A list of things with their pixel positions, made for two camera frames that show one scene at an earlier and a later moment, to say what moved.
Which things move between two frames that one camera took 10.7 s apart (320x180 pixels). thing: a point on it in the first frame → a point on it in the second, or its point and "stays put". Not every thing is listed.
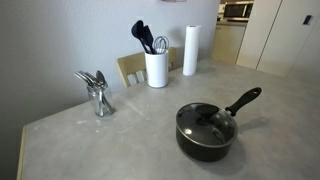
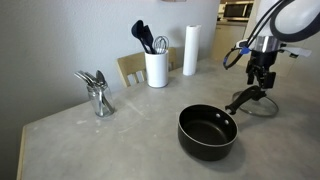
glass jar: [101, 100] stays put
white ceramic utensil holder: [157, 69] stays put
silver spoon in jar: [100, 80] stays put
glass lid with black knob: [206, 125] → [263, 106]
